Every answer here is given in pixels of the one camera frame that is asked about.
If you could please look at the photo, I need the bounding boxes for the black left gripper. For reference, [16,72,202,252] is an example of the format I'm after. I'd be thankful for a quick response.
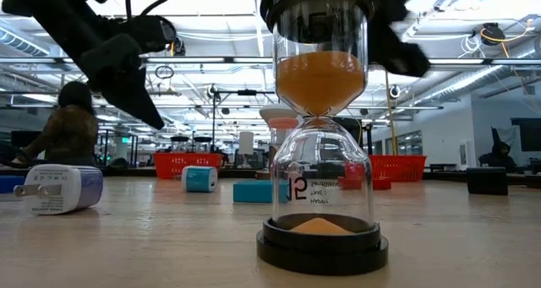
[78,30,167,132]

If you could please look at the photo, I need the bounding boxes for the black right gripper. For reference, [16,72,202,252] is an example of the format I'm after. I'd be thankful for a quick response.
[367,0,433,79]

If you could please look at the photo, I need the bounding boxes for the white sand hourglass black caps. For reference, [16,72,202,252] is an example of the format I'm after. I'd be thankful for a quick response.
[170,135,190,154]

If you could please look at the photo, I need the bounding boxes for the cyan wall charger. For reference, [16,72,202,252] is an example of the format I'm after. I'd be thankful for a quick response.
[181,165,219,193]

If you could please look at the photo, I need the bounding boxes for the person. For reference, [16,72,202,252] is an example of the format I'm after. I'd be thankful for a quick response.
[12,80,101,167]
[478,127,523,173]

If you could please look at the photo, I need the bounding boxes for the red plastic slotted basket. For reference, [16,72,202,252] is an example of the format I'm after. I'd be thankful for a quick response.
[369,154,428,182]
[152,151,225,179]

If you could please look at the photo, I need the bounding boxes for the orange sand hourglass black caps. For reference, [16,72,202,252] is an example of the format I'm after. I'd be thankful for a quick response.
[256,0,389,276]

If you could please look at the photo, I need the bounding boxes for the white cylinder on stand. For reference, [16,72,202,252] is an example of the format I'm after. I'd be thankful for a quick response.
[238,130,255,156]

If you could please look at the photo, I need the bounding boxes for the pink sand hourglass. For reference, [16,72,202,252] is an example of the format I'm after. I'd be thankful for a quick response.
[268,117,299,171]

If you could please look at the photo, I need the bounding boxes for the cyan rectangular box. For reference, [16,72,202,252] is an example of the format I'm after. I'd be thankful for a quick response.
[232,180,289,204]

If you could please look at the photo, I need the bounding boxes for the dark blue rectangular box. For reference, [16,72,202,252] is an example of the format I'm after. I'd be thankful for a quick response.
[0,175,27,195]

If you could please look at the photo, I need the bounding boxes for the yellow hanging cable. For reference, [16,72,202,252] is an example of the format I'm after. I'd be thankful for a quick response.
[382,70,399,156]

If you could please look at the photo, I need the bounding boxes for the black ceiling cable reel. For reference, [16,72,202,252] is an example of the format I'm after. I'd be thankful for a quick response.
[171,36,187,57]
[480,21,506,46]

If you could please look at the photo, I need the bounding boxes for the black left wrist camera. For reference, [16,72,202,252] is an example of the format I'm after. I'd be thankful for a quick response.
[126,14,178,55]

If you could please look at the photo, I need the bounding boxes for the black camera stand pole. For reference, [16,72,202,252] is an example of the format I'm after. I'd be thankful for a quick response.
[205,84,276,154]

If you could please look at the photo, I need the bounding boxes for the purple white wall charger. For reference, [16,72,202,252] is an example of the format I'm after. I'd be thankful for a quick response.
[13,164,104,216]

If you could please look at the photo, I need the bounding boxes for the black wall charger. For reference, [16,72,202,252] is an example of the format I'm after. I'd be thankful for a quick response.
[467,166,509,196]

